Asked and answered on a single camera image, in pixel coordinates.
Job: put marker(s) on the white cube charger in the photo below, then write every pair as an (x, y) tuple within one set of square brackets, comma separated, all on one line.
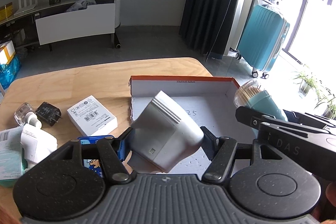
[(37, 143)]

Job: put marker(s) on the teal hard-shell suitcase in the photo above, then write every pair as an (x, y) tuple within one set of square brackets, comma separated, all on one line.
[(262, 39)]

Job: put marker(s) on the blue floss pick box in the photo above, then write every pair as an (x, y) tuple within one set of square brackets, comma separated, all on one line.
[(100, 154)]

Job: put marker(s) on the black power adapter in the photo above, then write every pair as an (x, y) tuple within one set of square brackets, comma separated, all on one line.
[(48, 113)]

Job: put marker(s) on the orange white cardboard box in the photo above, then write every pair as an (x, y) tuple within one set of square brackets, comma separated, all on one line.
[(209, 101)]

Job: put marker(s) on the white plug-in night light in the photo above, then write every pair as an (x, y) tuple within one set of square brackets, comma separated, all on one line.
[(163, 135)]

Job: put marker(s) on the teal toothpick dispenser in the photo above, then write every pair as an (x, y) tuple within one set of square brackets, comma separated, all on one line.
[(254, 96)]

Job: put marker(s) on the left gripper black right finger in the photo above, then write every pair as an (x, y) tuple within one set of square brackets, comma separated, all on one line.
[(210, 143)]

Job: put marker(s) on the white black TV cabinet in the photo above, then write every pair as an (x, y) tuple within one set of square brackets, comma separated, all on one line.
[(55, 24)]

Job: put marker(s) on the white yellow cardboard box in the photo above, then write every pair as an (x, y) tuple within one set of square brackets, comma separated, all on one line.
[(7, 52)]

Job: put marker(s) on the white wifi router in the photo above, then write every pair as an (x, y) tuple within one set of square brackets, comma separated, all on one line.
[(25, 6)]

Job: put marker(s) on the teal white paper box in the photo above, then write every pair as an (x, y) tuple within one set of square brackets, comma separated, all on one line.
[(12, 157)]

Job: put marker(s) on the blue plastic bag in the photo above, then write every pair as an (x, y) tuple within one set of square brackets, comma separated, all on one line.
[(9, 72)]

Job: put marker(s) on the dark blue curtain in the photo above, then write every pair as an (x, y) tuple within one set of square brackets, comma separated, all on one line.
[(206, 25)]

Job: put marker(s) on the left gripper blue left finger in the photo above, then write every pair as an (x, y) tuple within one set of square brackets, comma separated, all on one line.
[(124, 144)]

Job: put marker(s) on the crumpled blue white bag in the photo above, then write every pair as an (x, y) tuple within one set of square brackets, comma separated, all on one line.
[(81, 5)]

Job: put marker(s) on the white labelled product box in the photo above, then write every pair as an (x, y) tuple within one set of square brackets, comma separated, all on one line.
[(91, 118)]

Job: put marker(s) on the yellow box on cabinet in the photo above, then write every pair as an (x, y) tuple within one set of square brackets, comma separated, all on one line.
[(6, 11)]

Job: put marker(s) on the potted plants by window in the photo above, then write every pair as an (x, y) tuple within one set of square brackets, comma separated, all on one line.
[(325, 97)]

